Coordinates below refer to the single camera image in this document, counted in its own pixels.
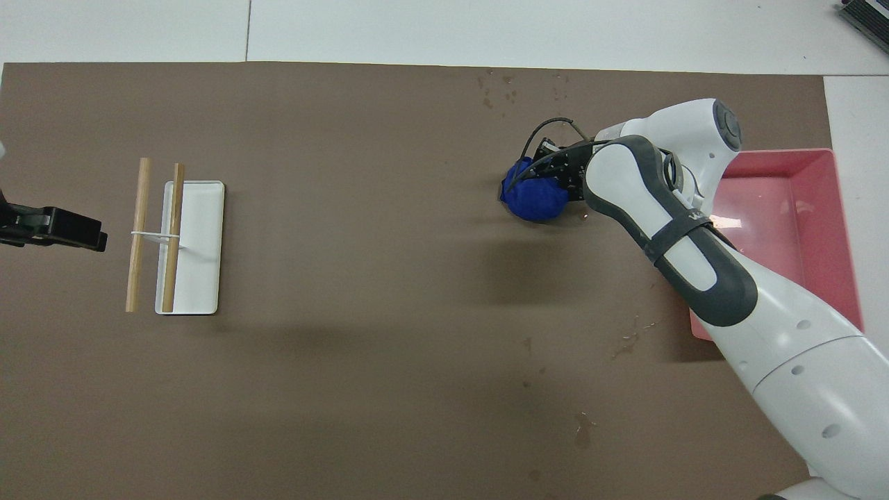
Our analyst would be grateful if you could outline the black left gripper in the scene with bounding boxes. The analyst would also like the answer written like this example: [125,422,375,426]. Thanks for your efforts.
[0,201,108,252]

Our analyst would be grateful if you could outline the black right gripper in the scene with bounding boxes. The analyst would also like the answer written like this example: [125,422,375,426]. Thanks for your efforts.
[531,139,591,202]

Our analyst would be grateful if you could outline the blue cloth towel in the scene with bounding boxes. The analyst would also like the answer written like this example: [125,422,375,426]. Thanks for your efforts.
[500,156,570,223]

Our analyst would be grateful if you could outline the white rack with wooden rods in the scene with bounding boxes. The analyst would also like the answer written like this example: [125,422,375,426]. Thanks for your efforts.
[131,181,226,315]

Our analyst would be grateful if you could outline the pink plastic bin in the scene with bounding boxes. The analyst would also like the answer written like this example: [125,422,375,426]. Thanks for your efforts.
[689,148,864,341]

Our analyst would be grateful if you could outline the brown table mat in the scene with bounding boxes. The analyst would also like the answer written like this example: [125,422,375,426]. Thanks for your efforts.
[0,61,862,500]

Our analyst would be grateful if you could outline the grey ribbed device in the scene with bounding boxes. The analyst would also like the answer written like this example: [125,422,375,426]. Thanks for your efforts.
[837,0,889,35]

